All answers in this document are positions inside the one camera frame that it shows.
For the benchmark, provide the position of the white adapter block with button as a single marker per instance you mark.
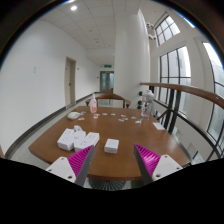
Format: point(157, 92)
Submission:
point(79, 136)

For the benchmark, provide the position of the small high window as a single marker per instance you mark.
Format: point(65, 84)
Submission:
point(168, 30)

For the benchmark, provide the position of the spray bottle with orange label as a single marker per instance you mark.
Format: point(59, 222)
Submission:
point(93, 106)

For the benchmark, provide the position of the small round paper sticker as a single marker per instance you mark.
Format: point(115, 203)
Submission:
point(133, 117)
point(81, 118)
point(104, 114)
point(138, 122)
point(96, 115)
point(121, 120)
point(113, 114)
point(123, 116)

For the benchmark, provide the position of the narrow white power strip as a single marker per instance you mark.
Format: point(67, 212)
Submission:
point(65, 139)

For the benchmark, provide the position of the clear plastic water bottle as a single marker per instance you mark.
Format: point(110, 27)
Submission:
point(147, 105)

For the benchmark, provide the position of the round ceiling light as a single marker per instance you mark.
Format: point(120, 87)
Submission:
point(73, 7)

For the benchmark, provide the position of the green exit sign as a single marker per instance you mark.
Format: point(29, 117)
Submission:
point(107, 66)

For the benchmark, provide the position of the wooden handrail with black balusters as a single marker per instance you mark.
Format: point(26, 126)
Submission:
point(186, 90)

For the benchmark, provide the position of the grey round table base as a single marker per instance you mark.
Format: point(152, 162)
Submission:
point(106, 185)

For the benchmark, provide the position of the wide white power strip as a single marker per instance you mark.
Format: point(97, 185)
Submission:
point(87, 141)

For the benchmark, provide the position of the white security camera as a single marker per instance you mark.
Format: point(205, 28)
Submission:
point(149, 25)
point(151, 36)

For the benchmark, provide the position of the large curved window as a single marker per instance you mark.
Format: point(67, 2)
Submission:
point(216, 96)

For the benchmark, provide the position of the wooden armchair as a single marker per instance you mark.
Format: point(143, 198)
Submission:
point(110, 96)

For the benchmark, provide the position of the white charger block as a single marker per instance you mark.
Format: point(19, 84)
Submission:
point(111, 146)

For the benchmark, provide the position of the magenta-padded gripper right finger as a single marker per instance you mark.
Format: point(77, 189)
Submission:
point(163, 166)

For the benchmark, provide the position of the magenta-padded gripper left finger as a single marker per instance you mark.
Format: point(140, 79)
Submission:
point(63, 168)

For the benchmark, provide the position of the glazed double door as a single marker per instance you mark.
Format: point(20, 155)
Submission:
point(106, 81)

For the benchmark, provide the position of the tall black-framed window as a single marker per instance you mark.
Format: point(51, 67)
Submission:
point(175, 80)

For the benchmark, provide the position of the beige side door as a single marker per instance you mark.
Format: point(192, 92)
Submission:
point(70, 83)

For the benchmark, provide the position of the white paper card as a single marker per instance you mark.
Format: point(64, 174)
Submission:
point(158, 126)

